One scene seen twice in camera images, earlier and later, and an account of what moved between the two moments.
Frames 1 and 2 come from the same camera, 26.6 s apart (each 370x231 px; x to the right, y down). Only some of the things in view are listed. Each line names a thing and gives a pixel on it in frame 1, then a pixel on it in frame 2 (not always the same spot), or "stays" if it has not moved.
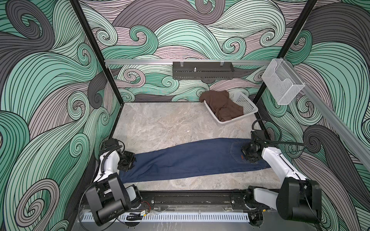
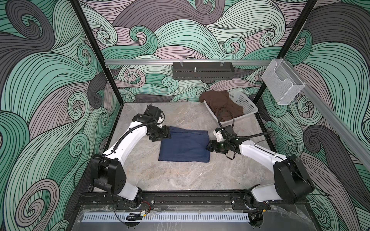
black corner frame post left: [102, 59] stays
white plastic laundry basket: [237, 96] stays
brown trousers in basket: [224, 108] stays
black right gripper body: [246, 149] to [219, 146]
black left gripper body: [125, 161] to [158, 132]
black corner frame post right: [294, 31] stays
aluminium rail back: [188, 62] stays
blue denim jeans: [223, 155] to [185, 146]
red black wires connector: [133, 216] stays
